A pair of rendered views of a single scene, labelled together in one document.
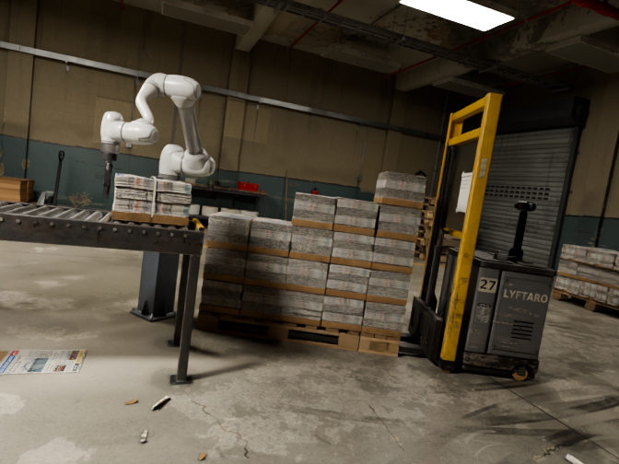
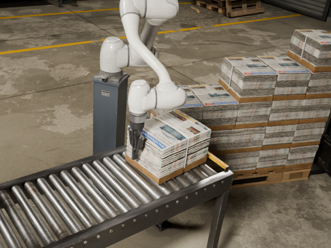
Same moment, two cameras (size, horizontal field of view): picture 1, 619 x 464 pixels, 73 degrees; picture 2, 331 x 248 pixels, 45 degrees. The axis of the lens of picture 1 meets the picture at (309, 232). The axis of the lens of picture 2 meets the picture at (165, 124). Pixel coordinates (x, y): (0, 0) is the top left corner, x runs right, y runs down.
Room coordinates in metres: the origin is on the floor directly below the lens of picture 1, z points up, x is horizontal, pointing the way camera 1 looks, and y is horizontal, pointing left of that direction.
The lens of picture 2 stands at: (0.50, 1.55, 2.12)
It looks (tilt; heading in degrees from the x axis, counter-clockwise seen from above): 29 degrees down; 340
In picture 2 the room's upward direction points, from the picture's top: 6 degrees clockwise
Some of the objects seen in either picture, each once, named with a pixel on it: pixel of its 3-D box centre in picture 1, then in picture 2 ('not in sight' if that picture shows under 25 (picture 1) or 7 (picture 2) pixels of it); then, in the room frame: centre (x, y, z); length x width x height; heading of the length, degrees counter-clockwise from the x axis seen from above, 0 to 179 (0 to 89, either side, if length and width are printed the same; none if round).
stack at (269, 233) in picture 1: (286, 278); (220, 137); (3.08, 0.12, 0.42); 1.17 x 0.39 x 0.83; 91
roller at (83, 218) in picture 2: (19, 213); (71, 201); (2.07, 1.44, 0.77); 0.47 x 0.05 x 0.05; 21
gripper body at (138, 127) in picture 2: (109, 161); (136, 127); (2.21, 1.09, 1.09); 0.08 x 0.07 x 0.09; 21
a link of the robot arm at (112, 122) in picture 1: (114, 127); (141, 95); (2.21, 1.08, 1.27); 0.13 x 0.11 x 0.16; 86
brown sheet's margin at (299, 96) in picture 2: (352, 227); (277, 87); (3.09, -0.31, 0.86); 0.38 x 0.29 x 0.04; 179
